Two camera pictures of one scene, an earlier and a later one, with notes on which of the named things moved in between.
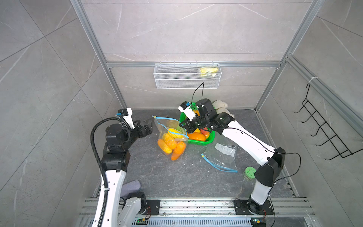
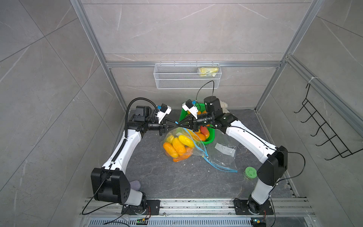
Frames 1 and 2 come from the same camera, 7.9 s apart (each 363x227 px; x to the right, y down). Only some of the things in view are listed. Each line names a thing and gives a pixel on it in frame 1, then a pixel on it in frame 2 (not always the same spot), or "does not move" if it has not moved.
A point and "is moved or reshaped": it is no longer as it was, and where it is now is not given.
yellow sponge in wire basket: (204, 71) does not move
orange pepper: (180, 148) → (188, 152)
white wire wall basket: (185, 76) does not move
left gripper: (146, 131) → (161, 128)
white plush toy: (220, 106) does not move
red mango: (206, 133) does not move
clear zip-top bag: (221, 152) does not move
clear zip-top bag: (173, 137) is moved or reshaped
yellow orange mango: (164, 146) is moved or reshaped
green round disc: (250, 172) does not move
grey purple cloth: (129, 187) does not move
